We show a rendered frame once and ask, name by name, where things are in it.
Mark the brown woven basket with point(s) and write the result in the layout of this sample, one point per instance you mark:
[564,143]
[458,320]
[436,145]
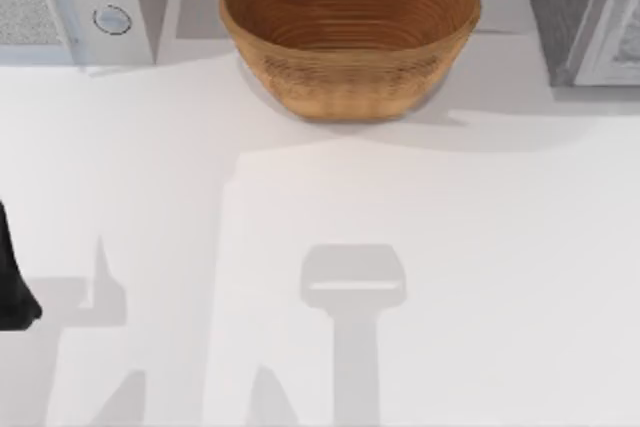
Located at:
[350,37]

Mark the round microwave knob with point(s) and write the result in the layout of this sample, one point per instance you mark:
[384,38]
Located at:
[112,19]

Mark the pale microwave oven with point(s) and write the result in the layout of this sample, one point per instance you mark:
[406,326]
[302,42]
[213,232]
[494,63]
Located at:
[60,7]

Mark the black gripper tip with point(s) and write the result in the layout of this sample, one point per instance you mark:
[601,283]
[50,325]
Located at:
[12,292]

